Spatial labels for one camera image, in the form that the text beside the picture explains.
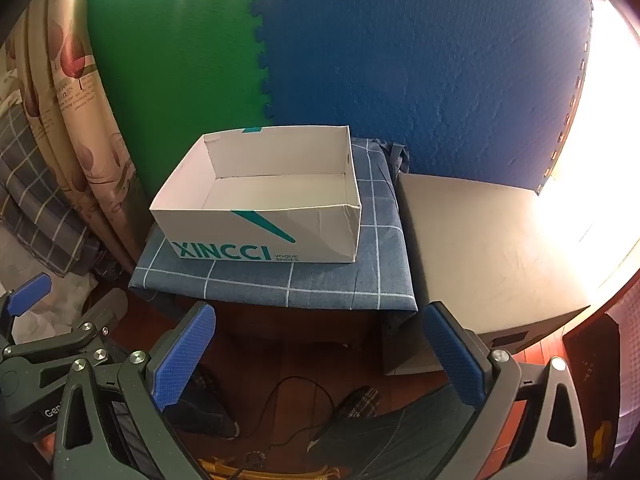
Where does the floral curtain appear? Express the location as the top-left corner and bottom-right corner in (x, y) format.
(0, 0), (151, 281)

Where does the white crumpled plastic sheet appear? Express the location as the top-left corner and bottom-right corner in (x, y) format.
(10, 272), (101, 346)

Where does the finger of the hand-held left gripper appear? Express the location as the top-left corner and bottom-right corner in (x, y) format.
(0, 272), (53, 343)
(0, 289), (128, 365)

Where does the plaid blanket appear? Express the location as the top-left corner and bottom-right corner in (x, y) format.
(0, 100), (108, 278)

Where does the blue checked cloth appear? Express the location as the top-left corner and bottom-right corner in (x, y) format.
(128, 136), (420, 333)

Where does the white shoe box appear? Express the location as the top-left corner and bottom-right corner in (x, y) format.
(150, 125), (362, 264)

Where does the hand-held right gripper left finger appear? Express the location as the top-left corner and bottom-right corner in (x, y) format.
(52, 302), (217, 480)

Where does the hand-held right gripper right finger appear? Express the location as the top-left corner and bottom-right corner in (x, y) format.
(422, 301), (588, 480)

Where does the person's dark trouser leg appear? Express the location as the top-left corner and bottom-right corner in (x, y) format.
(310, 385), (476, 480)

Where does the black cable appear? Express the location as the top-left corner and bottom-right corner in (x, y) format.
(250, 376), (341, 453)

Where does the blue foam mat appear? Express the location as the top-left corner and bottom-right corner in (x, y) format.
(245, 0), (596, 196)

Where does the yellow strap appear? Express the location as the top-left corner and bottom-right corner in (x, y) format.
(197, 455), (343, 480)

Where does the grey storage box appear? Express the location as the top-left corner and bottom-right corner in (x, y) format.
(382, 172), (591, 376)

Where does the green foam mat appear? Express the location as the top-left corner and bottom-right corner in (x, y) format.
(86, 0), (275, 263)

